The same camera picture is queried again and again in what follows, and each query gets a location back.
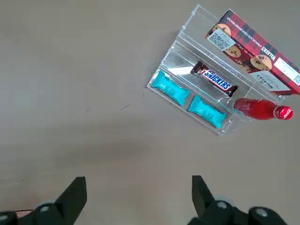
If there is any red plaid cookie box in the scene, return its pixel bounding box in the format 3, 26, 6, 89
205, 8, 300, 96

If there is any red Coca-Cola bottle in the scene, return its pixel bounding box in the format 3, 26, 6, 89
233, 97, 294, 121

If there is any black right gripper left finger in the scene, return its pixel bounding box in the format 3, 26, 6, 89
0, 176, 87, 225

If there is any Snickers chocolate bar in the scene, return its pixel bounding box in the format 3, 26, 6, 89
189, 60, 239, 98

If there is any clear acrylic shelf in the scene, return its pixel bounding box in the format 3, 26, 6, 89
145, 3, 300, 137

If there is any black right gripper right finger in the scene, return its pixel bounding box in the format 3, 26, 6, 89
186, 175, 289, 225

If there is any teal snack packet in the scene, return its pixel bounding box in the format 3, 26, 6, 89
187, 95, 227, 129
150, 70, 191, 106

